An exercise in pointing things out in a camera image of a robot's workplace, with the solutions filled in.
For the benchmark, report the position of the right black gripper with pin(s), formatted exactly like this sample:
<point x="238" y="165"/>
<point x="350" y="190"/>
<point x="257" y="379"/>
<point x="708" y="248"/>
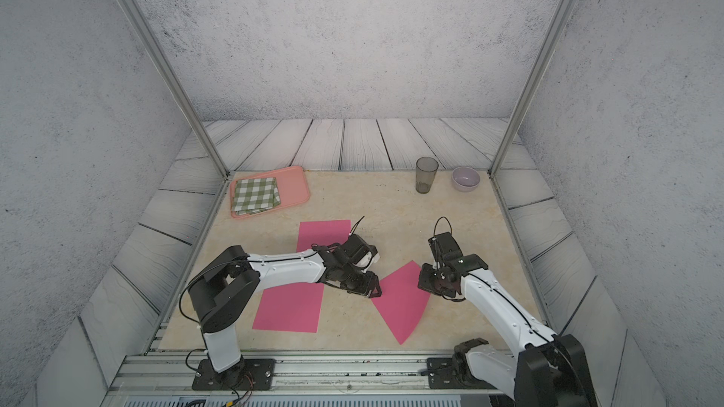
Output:
<point x="423" y="281"/>

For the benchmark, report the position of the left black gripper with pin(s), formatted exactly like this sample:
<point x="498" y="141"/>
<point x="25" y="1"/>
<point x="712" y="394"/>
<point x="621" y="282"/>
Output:
<point x="370" y="288"/>

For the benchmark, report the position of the pink square paper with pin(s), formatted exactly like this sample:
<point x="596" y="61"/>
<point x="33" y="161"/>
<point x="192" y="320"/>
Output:
<point x="402" y="302"/>

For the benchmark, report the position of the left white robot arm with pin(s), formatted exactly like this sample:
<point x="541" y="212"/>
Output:
<point x="221" y="291"/>

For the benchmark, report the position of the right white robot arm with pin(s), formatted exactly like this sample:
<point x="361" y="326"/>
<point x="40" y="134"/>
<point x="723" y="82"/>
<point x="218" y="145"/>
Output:
<point x="542" y="367"/>

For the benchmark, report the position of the pink paper far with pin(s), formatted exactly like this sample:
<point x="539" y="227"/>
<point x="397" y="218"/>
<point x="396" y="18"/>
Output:
<point x="325" y="232"/>

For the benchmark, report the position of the pink paper near left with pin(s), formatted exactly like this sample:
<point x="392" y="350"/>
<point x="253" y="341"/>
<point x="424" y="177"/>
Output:
<point x="293" y="308"/>

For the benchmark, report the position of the pink plastic tray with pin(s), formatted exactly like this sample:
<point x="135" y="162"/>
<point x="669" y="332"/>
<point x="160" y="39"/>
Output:
<point x="292" y="185"/>

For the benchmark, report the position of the lilac bowl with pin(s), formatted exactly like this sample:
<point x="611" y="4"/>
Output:
<point x="465" y="179"/>

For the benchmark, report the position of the grey translucent cup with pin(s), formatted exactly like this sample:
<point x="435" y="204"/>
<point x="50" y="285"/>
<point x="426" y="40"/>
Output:
<point x="426" y="171"/>

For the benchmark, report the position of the green checkered cloth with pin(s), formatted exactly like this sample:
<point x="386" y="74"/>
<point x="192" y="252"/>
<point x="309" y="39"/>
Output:
<point x="253" y="196"/>

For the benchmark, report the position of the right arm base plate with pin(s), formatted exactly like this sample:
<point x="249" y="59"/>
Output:
<point x="447" y="374"/>

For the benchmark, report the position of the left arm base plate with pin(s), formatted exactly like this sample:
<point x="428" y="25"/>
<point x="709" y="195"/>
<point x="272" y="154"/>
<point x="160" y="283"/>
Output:
<point x="247" y="375"/>

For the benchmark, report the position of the front aluminium rail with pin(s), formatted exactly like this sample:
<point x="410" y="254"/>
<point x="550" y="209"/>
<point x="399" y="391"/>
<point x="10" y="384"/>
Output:
<point x="300" y="379"/>

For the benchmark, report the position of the right aluminium frame post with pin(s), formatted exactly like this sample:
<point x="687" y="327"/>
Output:
<point x="555" y="30"/>

